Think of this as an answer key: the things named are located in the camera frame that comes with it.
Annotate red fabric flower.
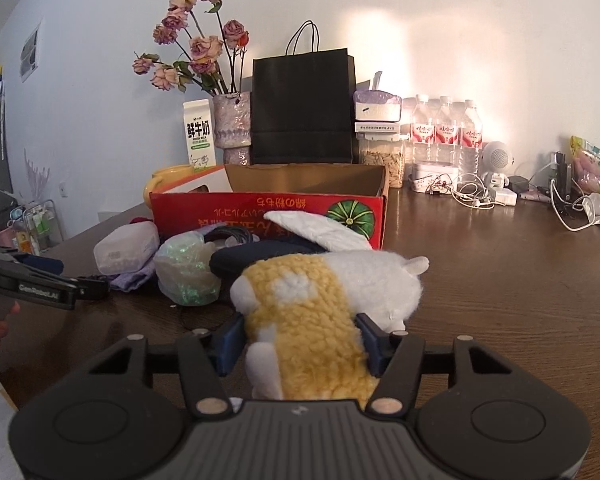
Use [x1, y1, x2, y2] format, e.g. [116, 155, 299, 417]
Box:
[129, 217, 152, 224]

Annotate iridescent plastic bag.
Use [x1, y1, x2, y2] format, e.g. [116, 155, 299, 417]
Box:
[152, 231, 221, 307]

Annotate white wired earphones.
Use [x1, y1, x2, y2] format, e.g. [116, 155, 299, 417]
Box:
[425, 174, 495, 210]

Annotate white floral tin box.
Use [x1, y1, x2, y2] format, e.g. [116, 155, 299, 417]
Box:
[411, 162, 458, 194]

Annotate dark navy pouch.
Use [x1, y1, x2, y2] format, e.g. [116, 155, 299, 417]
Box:
[209, 240, 326, 284]

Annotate red cardboard box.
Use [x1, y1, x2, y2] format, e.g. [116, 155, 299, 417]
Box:
[147, 164, 388, 249]

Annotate yellow ceramic mug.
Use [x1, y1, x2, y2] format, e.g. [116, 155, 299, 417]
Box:
[143, 164, 195, 209]

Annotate black paper bag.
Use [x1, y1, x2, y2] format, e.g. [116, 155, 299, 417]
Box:
[250, 20, 356, 165]

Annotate white charger with cable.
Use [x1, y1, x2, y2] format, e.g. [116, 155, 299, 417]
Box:
[548, 179, 600, 233]

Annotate white flat box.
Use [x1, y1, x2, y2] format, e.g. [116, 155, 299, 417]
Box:
[354, 122, 401, 142]

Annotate white milk carton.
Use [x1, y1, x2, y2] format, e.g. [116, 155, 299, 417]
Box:
[183, 100, 216, 168]

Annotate purple tissue pack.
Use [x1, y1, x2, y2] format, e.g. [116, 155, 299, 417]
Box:
[353, 70, 402, 122]

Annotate pack of water bottles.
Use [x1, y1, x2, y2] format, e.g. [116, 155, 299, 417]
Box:
[401, 93, 483, 182]

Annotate white power adapter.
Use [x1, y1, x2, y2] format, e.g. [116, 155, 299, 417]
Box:
[488, 186, 517, 207]

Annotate wire rack with items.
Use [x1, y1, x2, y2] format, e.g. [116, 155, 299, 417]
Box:
[0, 200, 64, 256]

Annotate yellow snack bag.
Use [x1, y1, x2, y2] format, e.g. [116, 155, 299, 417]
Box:
[569, 136, 600, 194]

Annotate yellow white plush toy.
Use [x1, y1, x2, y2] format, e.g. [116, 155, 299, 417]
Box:
[230, 249, 429, 405]

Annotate white cloth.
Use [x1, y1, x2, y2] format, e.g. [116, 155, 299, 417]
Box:
[263, 210, 373, 252]

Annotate black usb cable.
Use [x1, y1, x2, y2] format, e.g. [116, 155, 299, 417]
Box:
[206, 224, 261, 250]

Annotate dried pink rose bouquet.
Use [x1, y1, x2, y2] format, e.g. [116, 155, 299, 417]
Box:
[132, 0, 250, 96]

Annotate purple wrapped vase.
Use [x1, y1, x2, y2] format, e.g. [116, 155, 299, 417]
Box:
[212, 92, 251, 166]

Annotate purple woven cloth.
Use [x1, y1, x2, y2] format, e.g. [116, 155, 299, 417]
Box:
[109, 261, 156, 292]

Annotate clear jar of seeds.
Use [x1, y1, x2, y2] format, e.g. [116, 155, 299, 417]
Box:
[358, 133, 406, 188]

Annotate white translucent pouch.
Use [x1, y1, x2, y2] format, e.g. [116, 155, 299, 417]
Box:
[93, 221, 160, 275]

